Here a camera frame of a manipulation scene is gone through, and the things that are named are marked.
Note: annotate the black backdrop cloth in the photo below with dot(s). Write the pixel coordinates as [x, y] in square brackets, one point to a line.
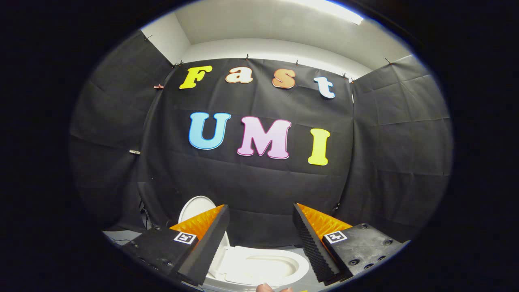
[259, 190]

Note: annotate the white toilet seat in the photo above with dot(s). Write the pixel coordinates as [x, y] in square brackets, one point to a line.
[298, 267]

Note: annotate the white toilet body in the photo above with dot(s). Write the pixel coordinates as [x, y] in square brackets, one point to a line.
[243, 286]

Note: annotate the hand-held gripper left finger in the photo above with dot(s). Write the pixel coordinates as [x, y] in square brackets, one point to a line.
[209, 247]

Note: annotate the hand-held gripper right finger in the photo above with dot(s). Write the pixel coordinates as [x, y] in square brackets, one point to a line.
[312, 247]

